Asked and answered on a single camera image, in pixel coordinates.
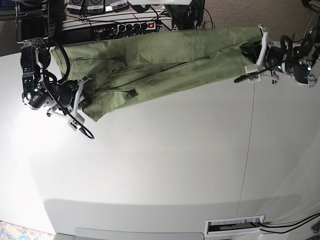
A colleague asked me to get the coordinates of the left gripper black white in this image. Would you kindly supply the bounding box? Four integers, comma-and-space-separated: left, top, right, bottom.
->
240, 24, 279, 84

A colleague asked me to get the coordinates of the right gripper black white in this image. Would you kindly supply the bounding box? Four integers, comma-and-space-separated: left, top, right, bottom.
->
54, 76, 92, 123

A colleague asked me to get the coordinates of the green T-shirt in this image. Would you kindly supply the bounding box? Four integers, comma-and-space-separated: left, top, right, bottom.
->
51, 27, 262, 121

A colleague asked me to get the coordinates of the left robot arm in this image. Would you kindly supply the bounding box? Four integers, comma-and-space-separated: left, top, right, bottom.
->
234, 24, 320, 88

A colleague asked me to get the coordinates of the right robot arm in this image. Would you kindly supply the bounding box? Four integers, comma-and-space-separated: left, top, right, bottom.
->
15, 0, 90, 129

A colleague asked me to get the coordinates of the grey table leg column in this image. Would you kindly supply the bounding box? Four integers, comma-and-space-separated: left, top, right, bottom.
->
164, 4, 193, 31

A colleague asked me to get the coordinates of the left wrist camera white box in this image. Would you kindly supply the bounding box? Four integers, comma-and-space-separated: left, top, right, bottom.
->
247, 72, 261, 84

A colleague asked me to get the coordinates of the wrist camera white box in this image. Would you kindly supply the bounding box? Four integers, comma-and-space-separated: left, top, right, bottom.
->
67, 119, 81, 131
247, 72, 261, 84

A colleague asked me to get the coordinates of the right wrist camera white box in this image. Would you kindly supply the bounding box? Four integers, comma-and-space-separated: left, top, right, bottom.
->
67, 119, 81, 131

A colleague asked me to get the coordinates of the camera black cable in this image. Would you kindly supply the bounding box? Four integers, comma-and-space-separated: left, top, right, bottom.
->
233, 66, 281, 84
43, 39, 95, 140

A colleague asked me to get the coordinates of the yellow cable on floor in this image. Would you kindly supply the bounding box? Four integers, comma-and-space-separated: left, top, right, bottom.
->
303, 6, 320, 41

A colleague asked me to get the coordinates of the black power strip red switch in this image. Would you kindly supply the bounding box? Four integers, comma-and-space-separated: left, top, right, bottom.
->
112, 21, 157, 32

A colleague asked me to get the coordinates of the table cable grommet with brush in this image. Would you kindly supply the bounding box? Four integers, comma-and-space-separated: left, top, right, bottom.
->
204, 215, 266, 237

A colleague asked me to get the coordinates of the black cable at grommet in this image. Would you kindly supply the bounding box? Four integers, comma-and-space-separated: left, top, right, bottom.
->
259, 214, 320, 234

